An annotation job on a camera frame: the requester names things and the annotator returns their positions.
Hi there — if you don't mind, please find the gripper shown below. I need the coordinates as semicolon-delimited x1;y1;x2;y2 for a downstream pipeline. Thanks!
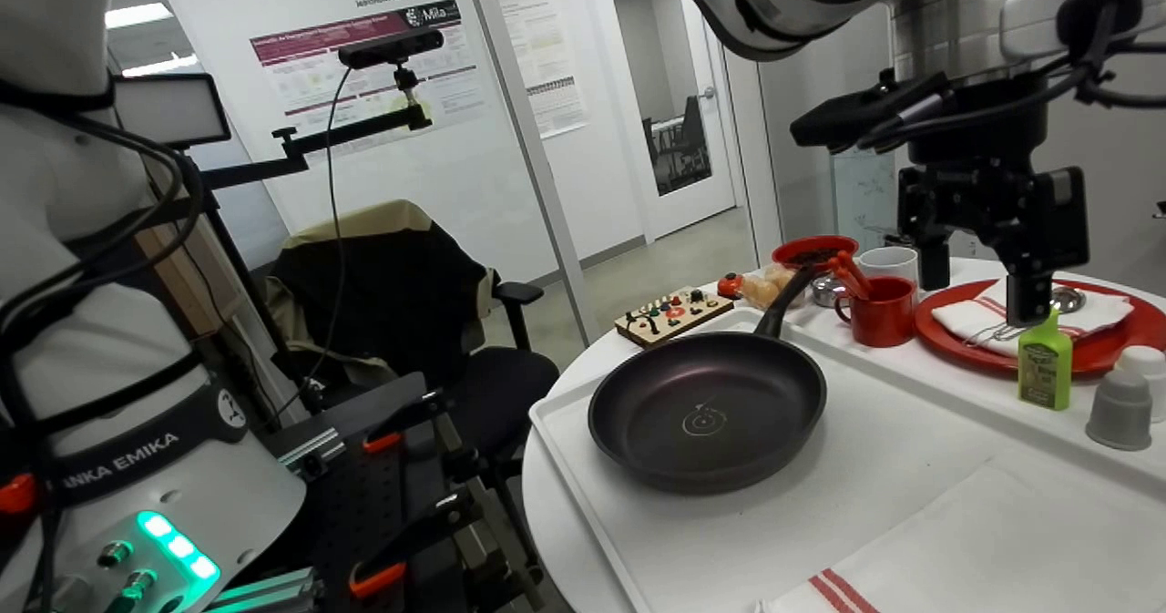
896;76;1091;329

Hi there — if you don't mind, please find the white tissue with red stripes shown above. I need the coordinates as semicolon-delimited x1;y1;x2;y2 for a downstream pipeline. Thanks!
754;461;1166;613

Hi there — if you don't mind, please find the black frying pan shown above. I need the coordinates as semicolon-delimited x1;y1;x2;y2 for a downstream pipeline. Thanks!
587;261;855;496

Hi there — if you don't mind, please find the white cloth with red stripes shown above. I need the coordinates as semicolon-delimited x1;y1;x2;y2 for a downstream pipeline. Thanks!
930;275;1136;360

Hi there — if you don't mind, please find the silver fork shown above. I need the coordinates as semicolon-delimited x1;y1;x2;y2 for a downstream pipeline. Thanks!
964;320;1028;348

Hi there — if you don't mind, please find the white mug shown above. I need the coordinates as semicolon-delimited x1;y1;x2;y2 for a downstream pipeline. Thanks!
857;246;920;291

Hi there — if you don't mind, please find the red mug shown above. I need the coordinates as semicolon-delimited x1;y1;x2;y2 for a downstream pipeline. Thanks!
833;275;917;349

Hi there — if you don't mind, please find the green bottle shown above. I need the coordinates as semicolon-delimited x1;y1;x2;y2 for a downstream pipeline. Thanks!
1018;307;1075;412

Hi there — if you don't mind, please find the red utensil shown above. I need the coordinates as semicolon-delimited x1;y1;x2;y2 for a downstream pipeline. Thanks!
824;250;873;301

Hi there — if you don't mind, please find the red plate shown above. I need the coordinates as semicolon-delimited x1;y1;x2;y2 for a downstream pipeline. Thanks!
915;278;1166;380

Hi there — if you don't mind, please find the red bowl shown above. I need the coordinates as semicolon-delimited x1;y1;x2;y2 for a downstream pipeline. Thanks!
772;235;860;273

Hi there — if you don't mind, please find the white shaker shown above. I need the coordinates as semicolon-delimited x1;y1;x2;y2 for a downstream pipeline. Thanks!
1115;344;1166;424

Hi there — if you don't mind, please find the grey shaker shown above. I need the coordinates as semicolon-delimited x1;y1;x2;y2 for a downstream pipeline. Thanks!
1085;369;1154;453

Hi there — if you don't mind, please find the white tray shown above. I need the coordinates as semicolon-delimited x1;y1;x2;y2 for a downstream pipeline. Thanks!
528;307;1166;613

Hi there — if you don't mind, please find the toy bread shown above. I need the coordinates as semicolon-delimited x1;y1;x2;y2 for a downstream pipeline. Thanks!
739;264;795;311

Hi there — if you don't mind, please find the wooden board with knobs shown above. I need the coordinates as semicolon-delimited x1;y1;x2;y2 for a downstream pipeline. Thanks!
614;286;735;349

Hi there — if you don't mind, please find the white door with window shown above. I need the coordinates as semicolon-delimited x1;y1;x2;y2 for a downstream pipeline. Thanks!
609;0;741;242

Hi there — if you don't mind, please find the white paper notice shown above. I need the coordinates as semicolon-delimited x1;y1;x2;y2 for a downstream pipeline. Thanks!
498;0;589;139

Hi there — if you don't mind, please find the office chair with dark jacket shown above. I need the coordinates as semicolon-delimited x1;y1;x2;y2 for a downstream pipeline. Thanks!
262;199;562;514

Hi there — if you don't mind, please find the poster with purple header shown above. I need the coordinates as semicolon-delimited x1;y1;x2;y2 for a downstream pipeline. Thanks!
249;0;490;156

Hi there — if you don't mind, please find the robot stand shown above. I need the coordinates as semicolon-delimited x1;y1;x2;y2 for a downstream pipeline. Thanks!
205;372;547;613

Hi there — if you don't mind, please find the black light panel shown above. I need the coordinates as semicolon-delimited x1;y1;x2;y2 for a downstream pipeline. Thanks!
111;73;232;150

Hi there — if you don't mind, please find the camera on mount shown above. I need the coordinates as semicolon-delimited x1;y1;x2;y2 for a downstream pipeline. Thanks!
193;27;447;190

